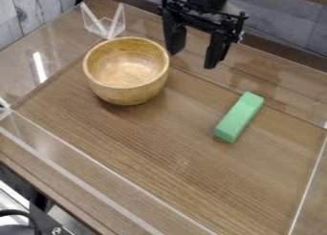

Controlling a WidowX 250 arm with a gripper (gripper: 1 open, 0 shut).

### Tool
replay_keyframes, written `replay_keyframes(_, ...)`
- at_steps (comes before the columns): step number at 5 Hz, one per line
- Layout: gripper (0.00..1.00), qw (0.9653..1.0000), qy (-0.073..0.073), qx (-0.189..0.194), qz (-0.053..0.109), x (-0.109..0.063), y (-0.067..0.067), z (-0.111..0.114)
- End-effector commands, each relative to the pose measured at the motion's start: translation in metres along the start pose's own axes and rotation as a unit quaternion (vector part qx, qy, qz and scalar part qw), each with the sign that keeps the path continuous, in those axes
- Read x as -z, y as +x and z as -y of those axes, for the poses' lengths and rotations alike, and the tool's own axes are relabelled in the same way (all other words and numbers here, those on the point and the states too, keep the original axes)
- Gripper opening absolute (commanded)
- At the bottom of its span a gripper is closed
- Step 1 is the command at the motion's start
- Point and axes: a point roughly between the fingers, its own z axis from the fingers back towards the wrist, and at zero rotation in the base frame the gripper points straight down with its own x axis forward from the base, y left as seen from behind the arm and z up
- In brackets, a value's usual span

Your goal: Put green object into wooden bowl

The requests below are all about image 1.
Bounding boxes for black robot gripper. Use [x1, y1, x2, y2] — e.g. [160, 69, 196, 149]
[160, 0, 249, 69]

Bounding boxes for green rectangular block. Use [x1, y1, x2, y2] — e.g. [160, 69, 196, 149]
[215, 92, 264, 143]

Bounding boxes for round wooden bowl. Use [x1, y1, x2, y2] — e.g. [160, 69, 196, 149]
[82, 36, 169, 105]

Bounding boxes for clear acrylic corner bracket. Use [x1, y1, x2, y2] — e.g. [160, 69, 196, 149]
[80, 2, 125, 40]

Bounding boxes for clear acrylic tray wall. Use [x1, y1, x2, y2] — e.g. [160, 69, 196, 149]
[0, 96, 325, 235]

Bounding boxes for black metal bracket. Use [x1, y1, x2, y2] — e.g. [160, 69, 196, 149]
[29, 203, 72, 235]

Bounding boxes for black cable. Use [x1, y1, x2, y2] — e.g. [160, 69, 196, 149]
[0, 208, 36, 235]

